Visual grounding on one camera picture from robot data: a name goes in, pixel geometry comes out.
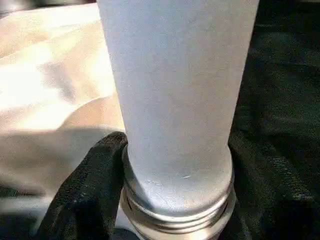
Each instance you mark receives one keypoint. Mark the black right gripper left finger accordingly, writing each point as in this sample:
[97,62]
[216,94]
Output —
[85,195]

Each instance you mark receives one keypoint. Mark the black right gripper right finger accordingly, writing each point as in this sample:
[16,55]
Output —
[270,195]

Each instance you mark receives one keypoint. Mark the white plastic table top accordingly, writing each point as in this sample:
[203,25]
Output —
[50,75]

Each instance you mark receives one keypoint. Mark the white plastic table leg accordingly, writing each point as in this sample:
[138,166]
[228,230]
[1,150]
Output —
[175,87]

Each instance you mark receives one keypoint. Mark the black work mat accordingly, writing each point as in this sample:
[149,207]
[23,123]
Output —
[287,75]

